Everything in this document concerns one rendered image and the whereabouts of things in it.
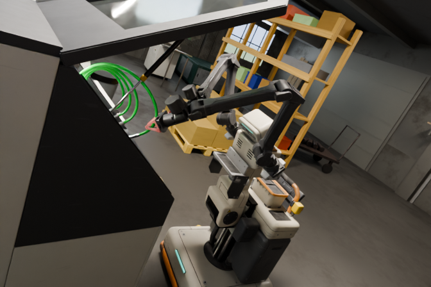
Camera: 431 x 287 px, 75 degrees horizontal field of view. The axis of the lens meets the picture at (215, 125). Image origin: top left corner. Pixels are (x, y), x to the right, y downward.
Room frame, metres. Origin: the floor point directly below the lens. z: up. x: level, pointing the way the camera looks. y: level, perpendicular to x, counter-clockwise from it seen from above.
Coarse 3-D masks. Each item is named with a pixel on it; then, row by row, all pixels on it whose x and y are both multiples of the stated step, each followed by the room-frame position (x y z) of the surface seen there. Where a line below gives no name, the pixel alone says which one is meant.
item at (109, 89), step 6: (96, 72) 3.81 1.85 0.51; (102, 72) 3.85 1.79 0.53; (108, 72) 3.88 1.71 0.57; (96, 78) 3.43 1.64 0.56; (102, 78) 3.45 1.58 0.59; (108, 78) 3.49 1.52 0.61; (114, 78) 3.87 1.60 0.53; (120, 78) 3.68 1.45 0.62; (102, 84) 3.46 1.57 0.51; (108, 84) 3.51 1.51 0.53; (114, 84) 3.59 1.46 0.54; (108, 90) 3.54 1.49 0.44; (114, 90) 3.65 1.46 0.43; (108, 96) 3.58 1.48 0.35
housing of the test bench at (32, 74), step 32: (0, 0) 0.92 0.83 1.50; (32, 0) 1.20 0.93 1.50; (0, 32) 0.62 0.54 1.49; (32, 32) 0.72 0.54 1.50; (0, 64) 0.63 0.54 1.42; (32, 64) 0.67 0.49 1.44; (0, 96) 0.63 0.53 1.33; (32, 96) 0.68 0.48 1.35; (0, 128) 0.64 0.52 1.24; (32, 128) 0.69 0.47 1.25; (0, 160) 0.65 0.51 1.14; (32, 160) 0.71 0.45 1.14; (0, 192) 0.66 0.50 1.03; (0, 224) 0.67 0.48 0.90; (0, 256) 0.69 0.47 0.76
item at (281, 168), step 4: (276, 160) 1.40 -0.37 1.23; (272, 164) 1.37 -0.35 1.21; (276, 164) 1.38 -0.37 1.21; (280, 164) 1.41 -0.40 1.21; (264, 168) 1.42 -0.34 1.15; (268, 168) 1.37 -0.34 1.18; (272, 168) 1.37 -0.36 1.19; (276, 168) 1.38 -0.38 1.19; (280, 168) 1.39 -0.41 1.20; (284, 168) 1.38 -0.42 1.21; (268, 172) 1.39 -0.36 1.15; (272, 172) 1.38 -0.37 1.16; (276, 172) 1.37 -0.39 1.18; (280, 172) 1.38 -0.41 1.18; (272, 176) 1.36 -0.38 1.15
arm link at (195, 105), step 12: (228, 96) 1.18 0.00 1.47; (240, 96) 1.18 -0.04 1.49; (252, 96) 1.18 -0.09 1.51; (264, 96) 1.19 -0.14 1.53; (276, 96) 1.17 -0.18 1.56; (288, 96) 1.18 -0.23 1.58; (192, 108) 1.14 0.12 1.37; (204, 108) 1.14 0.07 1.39; (216, 108) 1.16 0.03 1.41; (228, 108) 1.18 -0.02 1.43
